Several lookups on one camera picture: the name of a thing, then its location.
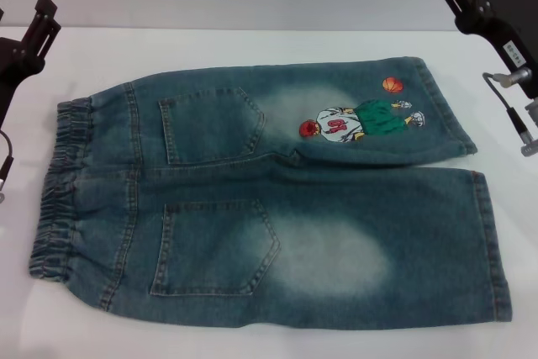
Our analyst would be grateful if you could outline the blue denim shorts with cartoon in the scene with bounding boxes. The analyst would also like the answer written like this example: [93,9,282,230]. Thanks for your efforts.
[28,55,514,330]

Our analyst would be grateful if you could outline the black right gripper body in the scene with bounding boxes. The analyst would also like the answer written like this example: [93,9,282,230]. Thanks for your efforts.
[460,0,538,99]

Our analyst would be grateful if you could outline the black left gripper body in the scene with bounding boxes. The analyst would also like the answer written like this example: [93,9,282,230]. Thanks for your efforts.
[0,37,45,133]

